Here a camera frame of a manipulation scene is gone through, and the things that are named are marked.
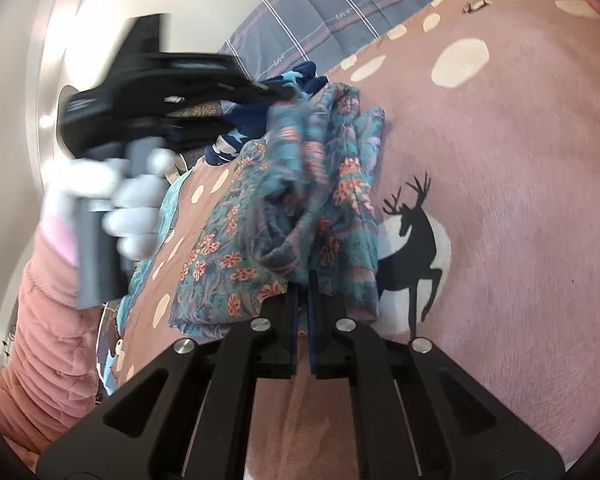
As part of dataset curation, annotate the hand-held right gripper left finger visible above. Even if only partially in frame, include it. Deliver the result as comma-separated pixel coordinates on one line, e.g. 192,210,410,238
37,285,301,480

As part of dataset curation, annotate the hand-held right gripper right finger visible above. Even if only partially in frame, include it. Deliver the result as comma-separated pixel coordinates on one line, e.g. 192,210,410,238
307,270,566,480

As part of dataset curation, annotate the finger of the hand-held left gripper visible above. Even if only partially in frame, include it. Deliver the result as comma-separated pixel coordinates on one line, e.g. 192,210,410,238
224,66,302,104
169,109,269,142

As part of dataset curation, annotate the navy star print garment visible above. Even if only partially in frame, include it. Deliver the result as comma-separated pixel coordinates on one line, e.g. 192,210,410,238
202,60,331,168

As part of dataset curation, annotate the teal floral garment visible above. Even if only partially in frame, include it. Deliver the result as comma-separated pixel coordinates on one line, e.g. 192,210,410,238
167,81,388,341

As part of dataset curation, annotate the person's left forearm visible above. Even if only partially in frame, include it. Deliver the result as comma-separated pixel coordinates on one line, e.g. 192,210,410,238
0,212,108,468

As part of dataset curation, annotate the person's left hand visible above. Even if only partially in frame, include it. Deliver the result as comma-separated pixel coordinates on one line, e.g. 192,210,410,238
45,146,174,262

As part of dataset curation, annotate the grey plaid quilt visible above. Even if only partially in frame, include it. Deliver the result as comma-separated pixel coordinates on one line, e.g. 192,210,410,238
225,0,481,81

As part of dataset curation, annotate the pink polka dot deer blanket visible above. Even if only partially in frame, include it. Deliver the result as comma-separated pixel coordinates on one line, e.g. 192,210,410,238
97,0,600,480

